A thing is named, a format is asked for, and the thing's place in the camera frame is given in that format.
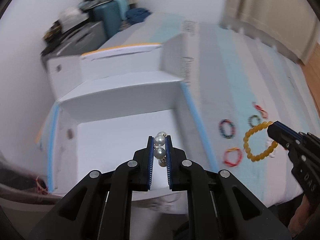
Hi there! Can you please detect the brown wooden bead bracelet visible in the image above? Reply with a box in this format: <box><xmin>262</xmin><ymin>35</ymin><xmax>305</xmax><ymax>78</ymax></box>
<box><xmin>248</xmin><ymin>115</ymin><xmax>262</xmax><ymax>128</ymax></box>

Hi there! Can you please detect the beige curtain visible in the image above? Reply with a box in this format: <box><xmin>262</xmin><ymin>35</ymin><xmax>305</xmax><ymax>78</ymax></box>
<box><xmin>220</xmin><ymin>0</ymin><xmax>319</xmax><ymax>63</ymax></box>

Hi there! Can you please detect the multicolour glass bead bracelet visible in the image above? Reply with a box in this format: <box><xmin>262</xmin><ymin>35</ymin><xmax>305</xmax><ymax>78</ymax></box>
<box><xmin>219</xmin><ymin>119</ymin><xmax>236</xmax><ymax>139</ymax></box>

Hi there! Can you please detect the yellow bead bracelet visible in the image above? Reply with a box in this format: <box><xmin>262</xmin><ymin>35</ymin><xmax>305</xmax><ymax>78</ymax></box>
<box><xmin>242</xmin><ymin>121</ymin><xmax>279</xmax><ymax>163</ymax></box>

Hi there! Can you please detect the person's right hand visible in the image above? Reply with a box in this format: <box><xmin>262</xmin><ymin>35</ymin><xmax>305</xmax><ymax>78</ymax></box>
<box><xmin>288</xmin><ymin>195</ymin><xmax>311</xmax><ymax>237</ymax></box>

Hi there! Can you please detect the red cord gold-plate bracelet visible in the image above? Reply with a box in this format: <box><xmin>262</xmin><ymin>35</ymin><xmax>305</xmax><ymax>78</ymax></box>
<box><xmin>223</xmin><ymin>147</ymin><xmax>243</xmax><ymax>168</ymax></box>

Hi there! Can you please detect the teal suitcase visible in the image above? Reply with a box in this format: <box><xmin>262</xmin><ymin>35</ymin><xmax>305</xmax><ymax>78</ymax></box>
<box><xmin>93</xmin><ymin>0</ymin><xmax>129</xmax><ymax>38</ymax></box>

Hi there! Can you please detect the white pearl red-cord bracelet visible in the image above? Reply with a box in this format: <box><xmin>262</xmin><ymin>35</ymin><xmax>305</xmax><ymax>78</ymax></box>
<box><xmin>153</xmin><ymin>130</ymin><xmax>168</xmax><ymax>168</ymax></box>

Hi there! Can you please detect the white cardboard box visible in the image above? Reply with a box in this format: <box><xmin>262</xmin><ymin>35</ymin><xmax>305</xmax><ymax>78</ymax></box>
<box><xmin>35</xmin><ymin>33</ymin><xmax>221</xmax><ymax>215</ymax></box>

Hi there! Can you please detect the grey suitcase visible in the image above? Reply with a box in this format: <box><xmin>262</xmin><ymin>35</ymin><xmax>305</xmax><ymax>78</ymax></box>
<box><xmin>41</xmin><ymin>22</ymin><xmax>107</xmax><ymax>69</ymax></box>

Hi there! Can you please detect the dark blue cloth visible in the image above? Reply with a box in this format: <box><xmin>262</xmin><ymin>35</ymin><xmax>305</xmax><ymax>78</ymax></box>
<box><xmin>126</xmin><ymin>8</ymin><xmax>151</xmax><ymax>25</ymax></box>

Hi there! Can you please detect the red knotted cord bracelet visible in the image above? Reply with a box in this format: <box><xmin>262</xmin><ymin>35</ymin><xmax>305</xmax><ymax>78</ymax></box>
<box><xmin>252</xmin><ymin>101</ymin><xmax>269</xmax><ymax>119</ymax></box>

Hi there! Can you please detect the striped bed sheet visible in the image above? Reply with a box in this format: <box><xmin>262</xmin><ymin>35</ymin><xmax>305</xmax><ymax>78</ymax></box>
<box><xmin>104</xmin><ymin>14</ymin><xmax>319</xmax><ymax>171</ymax></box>

